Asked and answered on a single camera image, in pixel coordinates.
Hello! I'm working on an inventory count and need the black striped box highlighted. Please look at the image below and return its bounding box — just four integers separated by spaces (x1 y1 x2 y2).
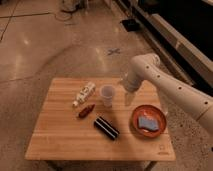
94 117 120 140

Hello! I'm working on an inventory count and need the brown red pepper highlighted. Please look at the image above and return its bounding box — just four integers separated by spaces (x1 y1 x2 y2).
78 104 95 118

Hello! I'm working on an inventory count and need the black floor cable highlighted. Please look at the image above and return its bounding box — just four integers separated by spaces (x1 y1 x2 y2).
0 0 73 44

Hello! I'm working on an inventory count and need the wooden table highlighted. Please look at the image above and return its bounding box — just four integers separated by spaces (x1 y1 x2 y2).
25 78 175 161

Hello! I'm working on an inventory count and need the white bottle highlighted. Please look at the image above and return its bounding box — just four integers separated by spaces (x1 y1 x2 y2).
73 82 96 107

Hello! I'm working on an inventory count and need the orange ceramic bowl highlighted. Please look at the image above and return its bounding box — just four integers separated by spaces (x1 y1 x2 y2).
130 105 167 138

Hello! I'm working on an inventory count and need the blue sponge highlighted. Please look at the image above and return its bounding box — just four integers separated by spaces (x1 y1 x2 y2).
138 116 159 131

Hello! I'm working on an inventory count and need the black floor mat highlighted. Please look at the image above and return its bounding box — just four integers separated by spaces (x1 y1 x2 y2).
121 19 140 32

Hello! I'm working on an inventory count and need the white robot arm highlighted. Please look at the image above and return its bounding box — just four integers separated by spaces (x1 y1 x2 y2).
122 53 213 135

